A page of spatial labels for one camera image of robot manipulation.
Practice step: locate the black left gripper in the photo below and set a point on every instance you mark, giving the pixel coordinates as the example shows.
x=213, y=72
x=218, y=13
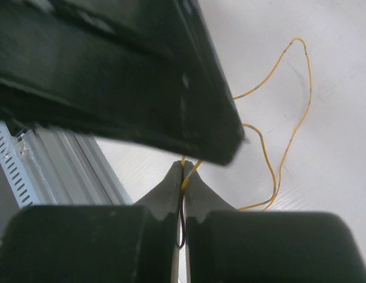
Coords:
x=144, y=72

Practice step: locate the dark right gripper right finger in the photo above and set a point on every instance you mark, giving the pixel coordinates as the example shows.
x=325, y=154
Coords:
x=226, y=245

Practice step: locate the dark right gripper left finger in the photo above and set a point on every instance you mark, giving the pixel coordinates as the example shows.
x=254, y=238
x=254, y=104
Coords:
x=99, y=243

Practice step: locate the aluminium frame rail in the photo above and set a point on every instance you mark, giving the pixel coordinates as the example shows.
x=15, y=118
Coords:
x=67, y=168

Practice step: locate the white slotted cable duct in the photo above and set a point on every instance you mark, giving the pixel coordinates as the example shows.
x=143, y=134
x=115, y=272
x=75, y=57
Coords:
x=14, y=170

